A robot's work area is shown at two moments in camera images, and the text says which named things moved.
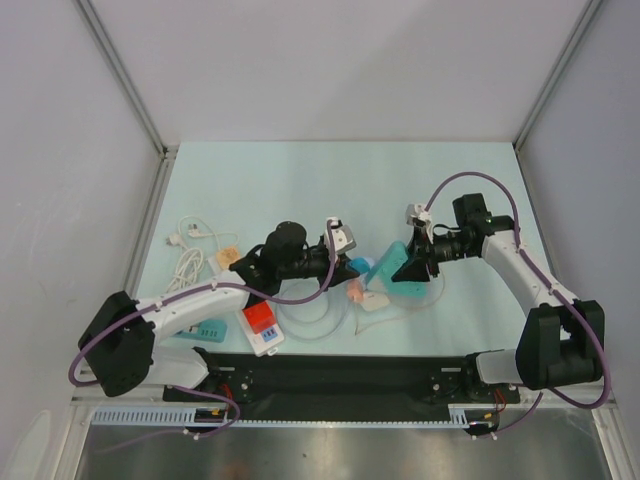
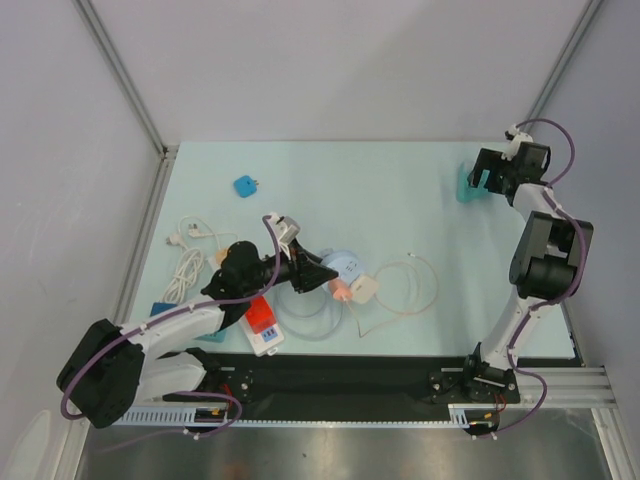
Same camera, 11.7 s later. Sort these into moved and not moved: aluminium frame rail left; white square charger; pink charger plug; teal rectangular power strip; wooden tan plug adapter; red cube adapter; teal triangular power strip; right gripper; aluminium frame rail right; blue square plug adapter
Moved: pink charger plug; teal triangular power strip; white square charger; blue square plug adapter; right gripper
Not moved: aluminium frame rail left; wooden tan plug adapter; red cube adapter; teal rectangular power strip; aluminium frame rail right
